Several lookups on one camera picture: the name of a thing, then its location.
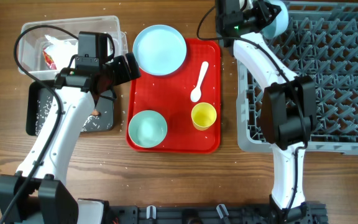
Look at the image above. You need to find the light blue bowl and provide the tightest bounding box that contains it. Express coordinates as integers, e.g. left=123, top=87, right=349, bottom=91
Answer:
left=262, top=0, right=289, bottom=39

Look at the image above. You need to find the light blue plate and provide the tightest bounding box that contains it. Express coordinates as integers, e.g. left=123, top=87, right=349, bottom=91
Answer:
left=132, top=24, right=187, bottom=76

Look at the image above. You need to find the orange carrot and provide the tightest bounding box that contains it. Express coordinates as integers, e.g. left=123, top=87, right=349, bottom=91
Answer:
left=91, top=110, right=101, bottom=116

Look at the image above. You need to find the white rice pile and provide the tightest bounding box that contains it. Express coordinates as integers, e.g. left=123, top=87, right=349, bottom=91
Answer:
left=28, top=89, right=113, bottom=136

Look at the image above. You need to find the white napkin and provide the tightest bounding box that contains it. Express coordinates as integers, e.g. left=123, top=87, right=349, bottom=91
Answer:
left=43, top=35, right=78, bottom=70

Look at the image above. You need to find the mint green bowl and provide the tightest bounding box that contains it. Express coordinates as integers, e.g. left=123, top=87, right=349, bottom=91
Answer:
left=128, top=110, right=168, bottom=148

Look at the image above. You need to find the red snack wrapper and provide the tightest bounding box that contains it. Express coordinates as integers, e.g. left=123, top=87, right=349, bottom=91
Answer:
left=42, top=49, right=57, bottom=70

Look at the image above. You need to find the white plastic spoon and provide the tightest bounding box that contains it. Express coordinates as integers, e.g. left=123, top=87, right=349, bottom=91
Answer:
left=190, top=61, right=209, bottom=103

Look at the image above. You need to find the yellow plastic cup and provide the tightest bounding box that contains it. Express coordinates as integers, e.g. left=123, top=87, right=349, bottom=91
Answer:
left=191, top=102, right=217, bottom=131

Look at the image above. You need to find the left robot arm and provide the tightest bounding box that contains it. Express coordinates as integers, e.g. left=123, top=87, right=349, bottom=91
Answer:
left=0, top=32, right=140, bottom=223

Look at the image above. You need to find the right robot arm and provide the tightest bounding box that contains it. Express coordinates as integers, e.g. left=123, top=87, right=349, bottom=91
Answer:
left=215, top=1, right=317, bottom=212

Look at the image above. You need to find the grey dishwasher rack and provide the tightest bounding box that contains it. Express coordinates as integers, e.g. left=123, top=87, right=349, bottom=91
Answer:
left=233, top=0, right=358, bottom=156

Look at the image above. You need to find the red serving tray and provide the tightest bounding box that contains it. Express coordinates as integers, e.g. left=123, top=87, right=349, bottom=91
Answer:
left=127, top=39, right=221, bottom=154

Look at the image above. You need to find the clear plastic bin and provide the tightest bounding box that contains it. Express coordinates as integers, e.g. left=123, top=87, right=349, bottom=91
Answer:
left=18, top=16, right=128, bottom=80

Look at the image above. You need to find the black plastic tray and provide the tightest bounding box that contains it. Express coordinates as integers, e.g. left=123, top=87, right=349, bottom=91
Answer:
left=25, top=82, right=117, bottom=136

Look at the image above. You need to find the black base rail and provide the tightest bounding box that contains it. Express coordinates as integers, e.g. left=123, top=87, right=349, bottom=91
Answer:
left=103, top=202, right=328, bottom=224

